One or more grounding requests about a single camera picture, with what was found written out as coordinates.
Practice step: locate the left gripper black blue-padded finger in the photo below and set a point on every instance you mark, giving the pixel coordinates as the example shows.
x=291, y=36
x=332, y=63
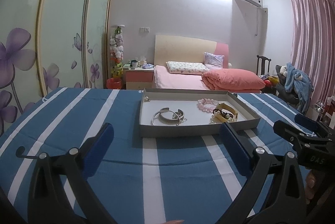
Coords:
x=59, y=190
x=274, y=189

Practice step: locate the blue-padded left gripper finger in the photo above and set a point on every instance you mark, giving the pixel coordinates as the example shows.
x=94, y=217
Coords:
x=308, y=123

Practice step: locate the right hand fingers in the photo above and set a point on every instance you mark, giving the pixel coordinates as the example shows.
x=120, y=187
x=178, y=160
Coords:
x=311, y=184

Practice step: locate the blue plush garment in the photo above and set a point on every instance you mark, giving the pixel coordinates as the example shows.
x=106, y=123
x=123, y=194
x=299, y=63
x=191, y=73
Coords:
x=294, y=87

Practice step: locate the pink satin curtain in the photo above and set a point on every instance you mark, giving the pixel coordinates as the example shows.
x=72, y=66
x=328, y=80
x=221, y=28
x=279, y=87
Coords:
x=313, y=44

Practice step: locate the dark wooden chair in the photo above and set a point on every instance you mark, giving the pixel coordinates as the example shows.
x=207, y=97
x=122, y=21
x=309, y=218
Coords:
x=263, y=65

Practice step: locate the folded coral duvet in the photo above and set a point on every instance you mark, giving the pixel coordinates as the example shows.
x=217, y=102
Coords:
x=232, y=80

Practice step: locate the blue white striped tablecloth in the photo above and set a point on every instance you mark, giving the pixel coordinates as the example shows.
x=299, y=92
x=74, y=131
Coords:
x=140, y=180

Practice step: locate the purple floral pillow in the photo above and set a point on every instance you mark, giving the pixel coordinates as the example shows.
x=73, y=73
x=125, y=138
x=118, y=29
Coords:
x=213, y=61

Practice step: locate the red waste bin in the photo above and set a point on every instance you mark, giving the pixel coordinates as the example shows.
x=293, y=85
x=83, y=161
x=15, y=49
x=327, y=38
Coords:
x=114, y=83

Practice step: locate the grey cardboard tray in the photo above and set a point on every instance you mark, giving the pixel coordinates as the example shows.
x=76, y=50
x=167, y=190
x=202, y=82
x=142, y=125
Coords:
x=186, y=113

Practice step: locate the white floral pillow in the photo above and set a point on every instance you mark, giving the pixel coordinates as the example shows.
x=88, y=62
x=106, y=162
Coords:
x=177, y=67

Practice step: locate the pink white nightstand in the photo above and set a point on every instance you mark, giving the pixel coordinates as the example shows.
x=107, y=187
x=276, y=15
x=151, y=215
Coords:
x=138, y=79

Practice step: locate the bed with pink sheet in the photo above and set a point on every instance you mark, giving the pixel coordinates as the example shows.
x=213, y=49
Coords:
x=165, y=80

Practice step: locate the white mug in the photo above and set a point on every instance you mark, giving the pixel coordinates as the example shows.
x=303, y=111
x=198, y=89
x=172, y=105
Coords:
x=134, y=64

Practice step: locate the beige pink headboard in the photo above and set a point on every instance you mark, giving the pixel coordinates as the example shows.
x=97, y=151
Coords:
x=184, y=49

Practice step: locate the plush toy column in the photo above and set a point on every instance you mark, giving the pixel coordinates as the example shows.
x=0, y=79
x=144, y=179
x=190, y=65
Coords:
x=116, y=46

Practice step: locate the floral glass wardrobe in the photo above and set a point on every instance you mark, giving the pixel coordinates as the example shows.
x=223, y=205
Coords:
x=47, y=44

